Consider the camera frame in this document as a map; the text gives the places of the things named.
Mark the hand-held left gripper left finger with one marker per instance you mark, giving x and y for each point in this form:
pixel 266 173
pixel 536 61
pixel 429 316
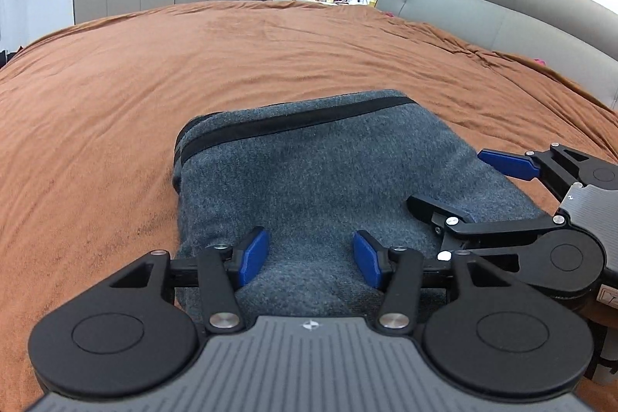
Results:
pixel 253 255

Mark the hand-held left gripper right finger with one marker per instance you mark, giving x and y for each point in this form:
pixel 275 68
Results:
pixel 367 255

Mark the grey fleece pants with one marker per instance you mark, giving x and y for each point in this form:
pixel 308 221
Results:
pixel 314 180

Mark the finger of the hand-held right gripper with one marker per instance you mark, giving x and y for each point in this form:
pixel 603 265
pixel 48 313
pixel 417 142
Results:
pixel 434 211
pixel 507 164

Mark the brown blanket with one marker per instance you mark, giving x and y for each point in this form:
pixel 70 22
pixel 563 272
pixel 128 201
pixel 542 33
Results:
pixel 120 103

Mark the pink cloth scrap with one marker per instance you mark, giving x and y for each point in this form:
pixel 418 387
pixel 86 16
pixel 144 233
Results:
pixel 539 61

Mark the grey padded headboard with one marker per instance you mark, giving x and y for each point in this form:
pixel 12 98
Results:
pixel 483 1

